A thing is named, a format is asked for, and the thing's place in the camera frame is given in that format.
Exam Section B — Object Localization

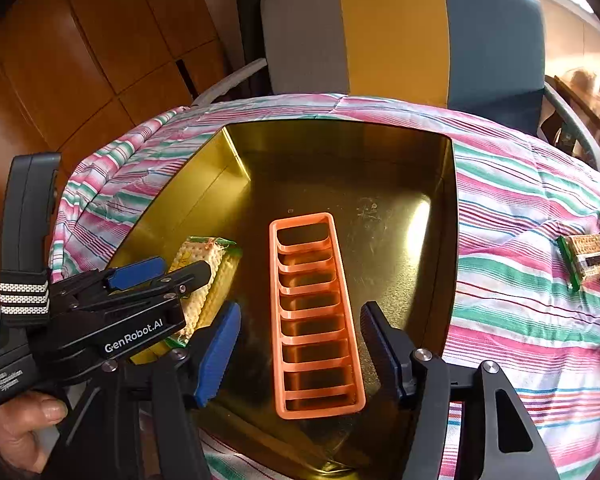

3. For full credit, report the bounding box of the grey yellow blue chair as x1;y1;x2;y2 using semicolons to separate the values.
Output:
192;0;600;176

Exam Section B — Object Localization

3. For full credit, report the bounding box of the black upright pole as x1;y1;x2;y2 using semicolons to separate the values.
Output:
234;0;272;97

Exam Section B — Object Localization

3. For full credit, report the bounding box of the orange plastic slotted rack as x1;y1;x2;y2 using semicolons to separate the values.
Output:
269;213;367;421

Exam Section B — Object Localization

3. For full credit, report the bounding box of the cracker packet with dark strip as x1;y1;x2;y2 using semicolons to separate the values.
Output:
556;232;600;292

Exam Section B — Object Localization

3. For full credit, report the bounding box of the wooden cabinet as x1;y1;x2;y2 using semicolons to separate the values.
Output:
0;0;231;286

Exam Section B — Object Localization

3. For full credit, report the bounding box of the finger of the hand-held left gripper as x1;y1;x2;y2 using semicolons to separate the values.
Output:
67;256;167;293
75;260;213;311

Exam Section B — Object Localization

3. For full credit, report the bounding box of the wooden side table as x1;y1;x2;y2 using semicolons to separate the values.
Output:
550;67;600;161

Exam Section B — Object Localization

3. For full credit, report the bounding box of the person's left hand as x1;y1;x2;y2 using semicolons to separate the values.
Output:
0;391;69;475

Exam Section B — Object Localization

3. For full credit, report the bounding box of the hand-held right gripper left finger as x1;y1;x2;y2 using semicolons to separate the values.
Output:
45;301;242;480

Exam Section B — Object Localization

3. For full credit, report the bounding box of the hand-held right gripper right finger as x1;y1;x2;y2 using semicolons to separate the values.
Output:
360;301;561;480

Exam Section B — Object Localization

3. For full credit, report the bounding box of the pale cracker packet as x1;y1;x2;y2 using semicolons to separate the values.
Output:
162;236;243;348

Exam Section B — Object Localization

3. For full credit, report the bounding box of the gold metal tin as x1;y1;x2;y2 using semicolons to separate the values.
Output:
107;119;460;480

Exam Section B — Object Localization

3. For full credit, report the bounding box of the striped pink green cloth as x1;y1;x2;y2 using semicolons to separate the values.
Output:
50;92;600;480

